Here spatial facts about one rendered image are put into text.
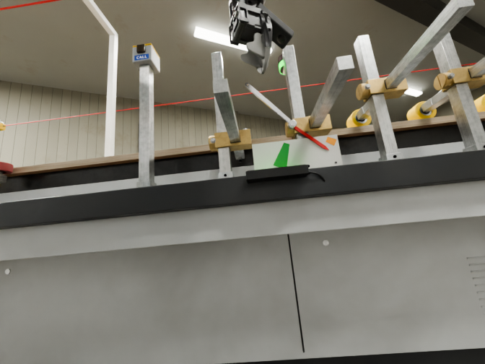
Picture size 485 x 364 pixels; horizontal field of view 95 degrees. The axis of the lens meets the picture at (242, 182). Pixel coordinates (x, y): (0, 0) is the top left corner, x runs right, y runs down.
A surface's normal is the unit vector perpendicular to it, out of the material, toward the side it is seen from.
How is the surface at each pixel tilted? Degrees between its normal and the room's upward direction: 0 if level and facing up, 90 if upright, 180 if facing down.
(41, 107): 90
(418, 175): 90
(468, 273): 90
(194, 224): 90
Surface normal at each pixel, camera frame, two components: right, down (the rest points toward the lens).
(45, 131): 0.40, -0.23
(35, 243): -0.08, -0.21
